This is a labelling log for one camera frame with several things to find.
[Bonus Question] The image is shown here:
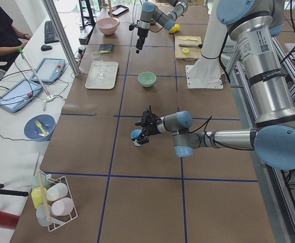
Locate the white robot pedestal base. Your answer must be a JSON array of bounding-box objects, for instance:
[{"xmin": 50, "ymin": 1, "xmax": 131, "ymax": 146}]
[{"xmin": 186, "ymin": 1, "xmax": 227, "ymax": 89}]

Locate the yellow plastic fork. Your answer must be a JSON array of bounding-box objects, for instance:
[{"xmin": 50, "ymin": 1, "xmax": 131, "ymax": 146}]
[{"xmin": 35, "ymin": 120, "xmax": 48, "ymax": 136}]

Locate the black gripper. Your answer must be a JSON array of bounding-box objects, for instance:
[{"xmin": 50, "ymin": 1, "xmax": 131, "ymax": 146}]
[
  {"xmin": 135, "ymin": 105, "xmax": 161, "ymax": 145},
  {"xmin": 136, "ymin": 28, "xmax": 147, "ymax": 54}
]

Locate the pink bowl with ice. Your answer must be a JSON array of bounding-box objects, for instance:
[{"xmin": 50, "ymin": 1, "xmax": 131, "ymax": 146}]
[{"xmin": 97, "ymin": 17, "xmax": 120, "ymax": 35}]

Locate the yellow cup on rack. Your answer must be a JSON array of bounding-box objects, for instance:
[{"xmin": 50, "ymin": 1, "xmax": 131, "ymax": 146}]
[{"xmin": 31, "ymin": 186, "xmax": 44, "ymax": 209}]

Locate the yellow lemon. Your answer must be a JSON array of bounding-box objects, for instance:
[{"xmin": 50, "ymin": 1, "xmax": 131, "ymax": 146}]
[{"xmin": 168, "ymin": 24, "xmax": 180, "ymax": 34}]

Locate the light blue cup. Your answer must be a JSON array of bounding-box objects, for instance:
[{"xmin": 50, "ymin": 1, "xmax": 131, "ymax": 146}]
[{"xmin": 131, "ymin": 129, "xmax": 143, "ymax": 146}]

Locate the grey folded cloth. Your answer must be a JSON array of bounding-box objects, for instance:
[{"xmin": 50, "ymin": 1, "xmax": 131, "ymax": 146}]
[{"xmin": 98, "ymin": 44, "xmax": 114, "ymax": 54}]

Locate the blue teach pendant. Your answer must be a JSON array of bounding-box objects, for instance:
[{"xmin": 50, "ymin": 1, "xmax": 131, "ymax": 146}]
[
  {"xmin": 35, "ymin": 58, "xmax": 66, "ymax": 84},
  {"xmin": 0, "ymin": 79, "xmax": 43, "ymax": 113}
]

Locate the pink cup on rack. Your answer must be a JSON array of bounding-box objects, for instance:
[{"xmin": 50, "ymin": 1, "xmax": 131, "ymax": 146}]
[{"xmin": 51, "ymin": 197, "xmax": 74, "ymax": 216}]

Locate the yellow plastic knife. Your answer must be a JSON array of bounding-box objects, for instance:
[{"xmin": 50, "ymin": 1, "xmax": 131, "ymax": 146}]
[{"xmin": 178, "ymin": 37, "xmax": 199, "ymax": 42}]

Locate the aluminium frame post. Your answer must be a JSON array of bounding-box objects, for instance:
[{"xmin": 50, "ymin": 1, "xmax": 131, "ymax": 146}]
[{"xmin": 43, "ymin": 0, "xmax": 80, "ymax": 77}]

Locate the half lemon slice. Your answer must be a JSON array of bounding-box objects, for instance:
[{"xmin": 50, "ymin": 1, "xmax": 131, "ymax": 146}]
[{"xmin": 182, "ymin": 48, "xmax": 190, "ymax": 55}]

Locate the wooden cutting board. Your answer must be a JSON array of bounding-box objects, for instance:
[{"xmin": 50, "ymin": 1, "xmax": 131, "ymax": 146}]
[{"xmin": 175, "ymin": 36, "xmax": 202, "ymax": 60}]

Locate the black computer mouse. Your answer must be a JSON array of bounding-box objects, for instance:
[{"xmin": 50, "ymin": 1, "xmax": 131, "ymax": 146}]
[{"xmin": 40, "ymin": 45, "xmax": 53, "ymax": 52}]

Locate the black keyboard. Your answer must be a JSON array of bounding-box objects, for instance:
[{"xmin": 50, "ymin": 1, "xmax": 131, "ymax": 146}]
[{"xmin": 44, "ymin": 21, "xmax": 59, "ymax": 44}]

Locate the clear wine glass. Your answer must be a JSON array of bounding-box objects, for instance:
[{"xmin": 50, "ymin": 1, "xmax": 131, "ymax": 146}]
[{"xmin": 91, "ymin": 51, "xmax": 105, "ymax": 79}]

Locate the cream bear tray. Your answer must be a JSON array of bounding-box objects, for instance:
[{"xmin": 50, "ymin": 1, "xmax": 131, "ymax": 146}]
[{"xmin": 85, "ymin": 61, "xmax": 118, "ymax": 90}]

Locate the blue bowl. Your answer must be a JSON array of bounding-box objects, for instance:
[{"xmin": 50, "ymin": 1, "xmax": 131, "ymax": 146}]
[{"xmin": 24, "ymin": 114, "xmax": 56, "ymax": 142}]

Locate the green bowl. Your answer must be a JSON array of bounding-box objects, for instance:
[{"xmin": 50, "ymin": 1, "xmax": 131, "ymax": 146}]
[{"xmin": 138, "ymin": 71, "xmax": 156, "ymax": 88}]

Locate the green cup on rack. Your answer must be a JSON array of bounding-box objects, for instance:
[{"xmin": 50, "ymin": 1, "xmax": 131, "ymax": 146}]
[{"xmin": 31, "ymin": 173, "xmax": 51, "ymax": 190}]

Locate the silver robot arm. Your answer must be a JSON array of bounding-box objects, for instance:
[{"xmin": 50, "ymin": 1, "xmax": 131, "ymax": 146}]
[
  {"xmin": 132, "ymin": 1, "xmax": 295, "ymax": 170},
  {"xmin": 131, "ymin": 1, "xmax": 188, "ymax": 54}
]

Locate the white wire cup rack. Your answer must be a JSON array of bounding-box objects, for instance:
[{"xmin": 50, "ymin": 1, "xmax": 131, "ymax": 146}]
[{"xmin": 32, "ymin": 170, "xmax": 78, "ymax": 232}]

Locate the white cup on rack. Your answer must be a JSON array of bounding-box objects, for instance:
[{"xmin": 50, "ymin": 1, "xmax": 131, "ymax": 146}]
[{"xmin": 47, "ymin": 183, "xmax": 68, "ymax": 201}]

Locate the seated person black shirt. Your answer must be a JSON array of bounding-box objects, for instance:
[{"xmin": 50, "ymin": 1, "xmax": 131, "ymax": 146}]
[{"xmin": 0, "ymin": 6, "xmax": 32, "ymax": 71}]

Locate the steel muddler black tip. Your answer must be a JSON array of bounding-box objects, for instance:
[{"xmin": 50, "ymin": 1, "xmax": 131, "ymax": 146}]
[{"xmin": 179, "ymin": 43, "xmax": 202, "ymax": 49}]

